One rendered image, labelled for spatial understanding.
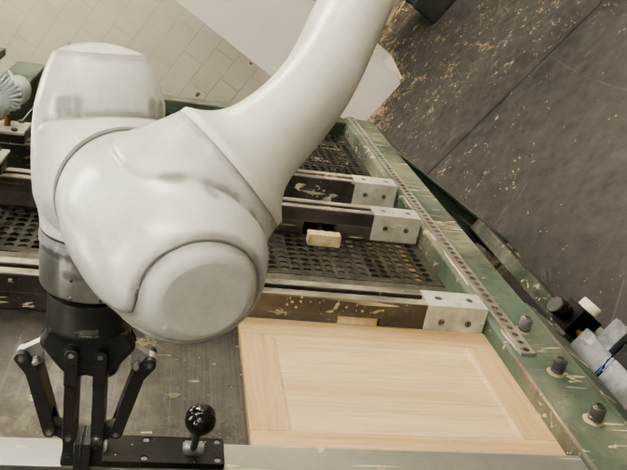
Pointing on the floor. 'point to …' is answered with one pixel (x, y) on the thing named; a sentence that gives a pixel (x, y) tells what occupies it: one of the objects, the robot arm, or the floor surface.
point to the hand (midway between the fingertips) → (82, 462)
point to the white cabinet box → (282, 9)
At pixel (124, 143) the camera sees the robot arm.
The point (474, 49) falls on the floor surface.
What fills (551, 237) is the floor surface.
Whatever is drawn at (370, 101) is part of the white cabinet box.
